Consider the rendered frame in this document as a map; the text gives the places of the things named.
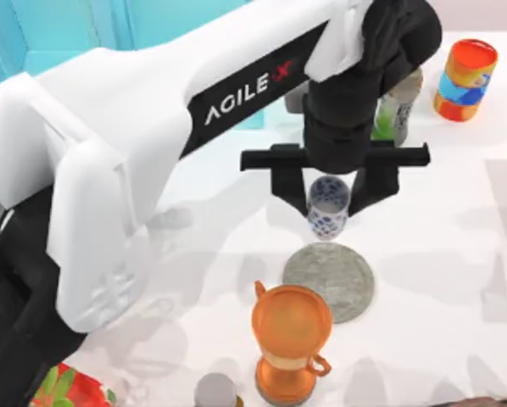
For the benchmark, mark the blue and white patterned cup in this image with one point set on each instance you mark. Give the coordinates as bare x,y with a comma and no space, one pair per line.
326,222

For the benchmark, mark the green bottle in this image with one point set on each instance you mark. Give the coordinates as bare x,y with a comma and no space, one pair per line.
385,120

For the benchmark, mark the pale grey rounded box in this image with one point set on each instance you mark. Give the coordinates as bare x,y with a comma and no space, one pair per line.
295,99

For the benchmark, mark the grey round coaster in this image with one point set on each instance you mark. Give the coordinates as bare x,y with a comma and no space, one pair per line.
342,275

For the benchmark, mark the orange and blue can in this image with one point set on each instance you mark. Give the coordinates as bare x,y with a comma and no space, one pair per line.
463,82

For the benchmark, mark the dark brown object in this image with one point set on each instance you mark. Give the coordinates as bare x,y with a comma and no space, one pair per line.
491,403

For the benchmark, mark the red and green plant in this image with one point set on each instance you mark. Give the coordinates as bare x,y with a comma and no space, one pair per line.
67,388

